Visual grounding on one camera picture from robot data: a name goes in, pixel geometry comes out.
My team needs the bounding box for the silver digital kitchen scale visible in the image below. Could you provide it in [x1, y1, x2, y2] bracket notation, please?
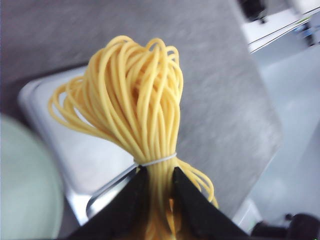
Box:
[18, 66, 136, 225]

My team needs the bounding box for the white equipment frame background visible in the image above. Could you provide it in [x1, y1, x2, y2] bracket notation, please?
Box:
[236, 0, 320, 53]

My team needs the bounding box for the black object lower right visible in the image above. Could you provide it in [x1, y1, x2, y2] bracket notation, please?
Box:
[250, 213, 320, 240]

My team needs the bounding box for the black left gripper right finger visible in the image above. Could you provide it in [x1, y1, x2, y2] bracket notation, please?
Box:
[172, 167, 250, 240]

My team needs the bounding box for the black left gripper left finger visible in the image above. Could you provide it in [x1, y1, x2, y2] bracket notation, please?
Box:
[66, 167, 149, 240]

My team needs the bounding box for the yellow vermicelli noodle bundle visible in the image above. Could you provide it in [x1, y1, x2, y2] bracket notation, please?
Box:
[47, 35, 218, 240]

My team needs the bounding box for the light green plate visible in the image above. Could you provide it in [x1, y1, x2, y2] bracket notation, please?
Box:
[0, 114, 64, 240]

